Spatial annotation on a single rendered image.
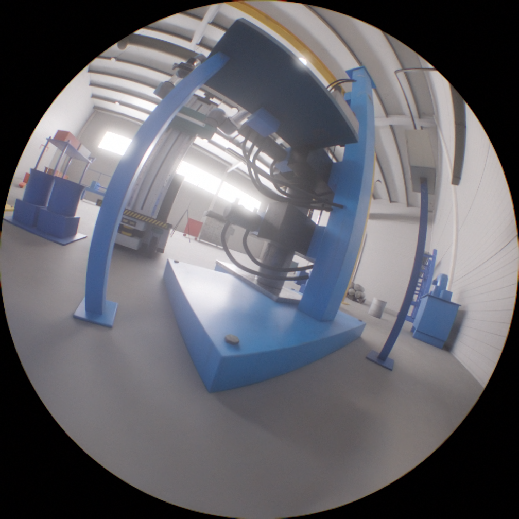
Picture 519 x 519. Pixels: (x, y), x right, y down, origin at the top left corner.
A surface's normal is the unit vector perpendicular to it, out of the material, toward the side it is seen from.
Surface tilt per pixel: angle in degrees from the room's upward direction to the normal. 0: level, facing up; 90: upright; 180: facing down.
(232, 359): 90
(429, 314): 90
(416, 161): 90
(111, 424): 0
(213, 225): 90
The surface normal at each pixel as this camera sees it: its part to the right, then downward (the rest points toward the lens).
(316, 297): -0.73, -0.25
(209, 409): 0.34, -0.94
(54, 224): 0.59, 0.23
